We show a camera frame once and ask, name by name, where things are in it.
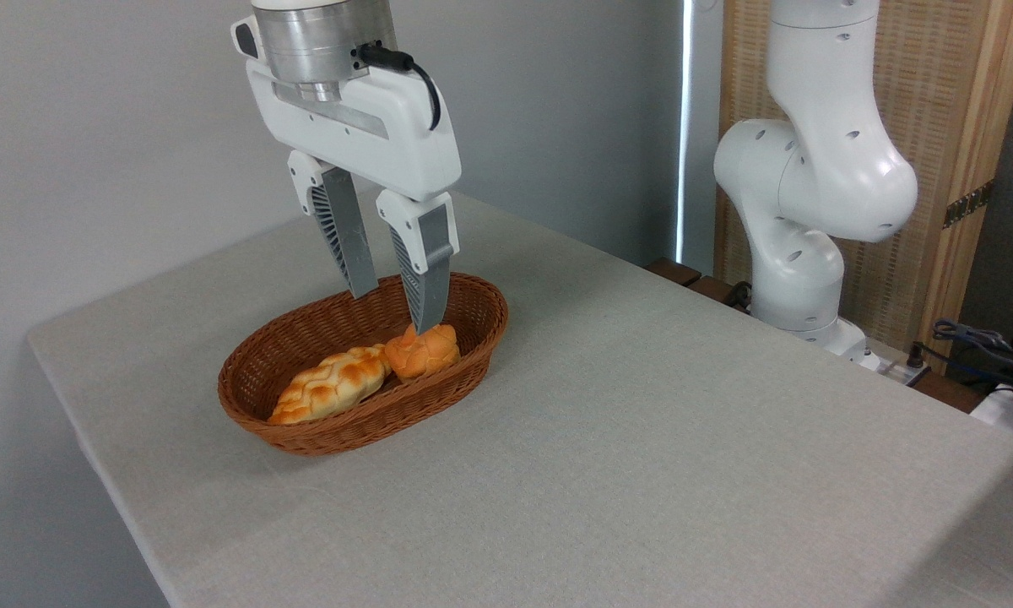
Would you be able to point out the brown wicker oval basket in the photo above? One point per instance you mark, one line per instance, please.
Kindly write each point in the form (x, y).
(346, 426)

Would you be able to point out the wooden rattan folding screen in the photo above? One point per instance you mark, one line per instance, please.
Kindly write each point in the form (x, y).
(937, 101)

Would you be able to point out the black power plug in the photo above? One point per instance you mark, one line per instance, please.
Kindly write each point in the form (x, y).
(917, 355)

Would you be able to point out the white box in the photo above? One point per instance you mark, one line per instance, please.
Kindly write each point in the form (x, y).
(998, 409)

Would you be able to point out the braided golden bread loaf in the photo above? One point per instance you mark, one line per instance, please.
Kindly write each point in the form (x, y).
(333, 384)

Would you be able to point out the dark metal screen hinge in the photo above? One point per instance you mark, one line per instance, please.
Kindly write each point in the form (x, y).
(968, 204)

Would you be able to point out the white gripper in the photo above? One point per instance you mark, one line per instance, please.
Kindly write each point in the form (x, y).
(380, 143)

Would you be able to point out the round orange bread roll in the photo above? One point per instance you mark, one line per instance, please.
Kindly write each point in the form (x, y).
(426, 353)

